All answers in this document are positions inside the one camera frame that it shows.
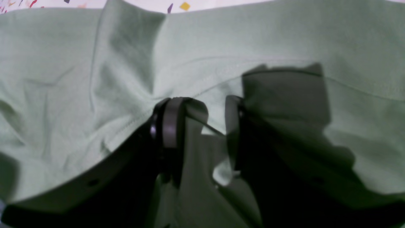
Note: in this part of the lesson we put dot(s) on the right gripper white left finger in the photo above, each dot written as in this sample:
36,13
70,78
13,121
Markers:
116,192

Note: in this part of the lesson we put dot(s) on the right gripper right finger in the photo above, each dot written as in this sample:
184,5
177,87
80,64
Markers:
294,190

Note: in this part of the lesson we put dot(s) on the light green T-shirt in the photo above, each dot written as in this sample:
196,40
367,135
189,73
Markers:
76,83

